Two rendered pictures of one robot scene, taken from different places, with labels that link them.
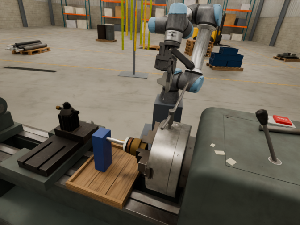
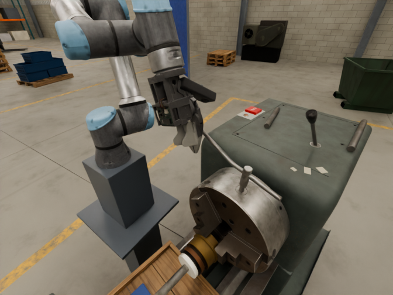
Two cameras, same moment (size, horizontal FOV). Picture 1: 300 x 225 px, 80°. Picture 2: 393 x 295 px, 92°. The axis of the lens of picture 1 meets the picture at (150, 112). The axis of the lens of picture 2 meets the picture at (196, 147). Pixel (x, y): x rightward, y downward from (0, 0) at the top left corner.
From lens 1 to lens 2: 0.63 m
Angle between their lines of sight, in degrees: 53
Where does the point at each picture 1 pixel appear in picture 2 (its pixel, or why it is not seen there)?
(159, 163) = (276, 235)
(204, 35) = not seen: hidden behind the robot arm
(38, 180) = not seen: outside the picture
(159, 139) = (257, 213)
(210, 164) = (329, 187)
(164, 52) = (171, 91)
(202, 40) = not seen: hidden behind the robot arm
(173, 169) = (285, 224)
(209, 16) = (114, 10)
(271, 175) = (336, 156)
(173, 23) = (169, 31)
